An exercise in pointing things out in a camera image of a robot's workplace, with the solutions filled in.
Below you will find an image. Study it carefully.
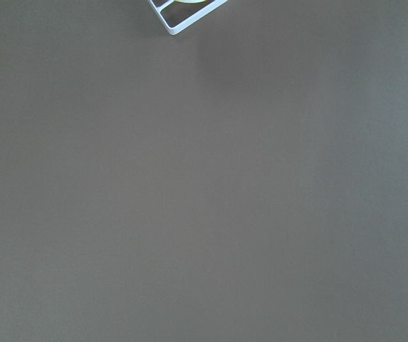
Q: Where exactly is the white cup rack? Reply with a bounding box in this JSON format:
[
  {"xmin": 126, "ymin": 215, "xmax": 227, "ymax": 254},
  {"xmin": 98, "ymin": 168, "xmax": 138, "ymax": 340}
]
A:
[{"xmin": 147, "ymin": 0, "xmax": 227, "ymax": 36}]

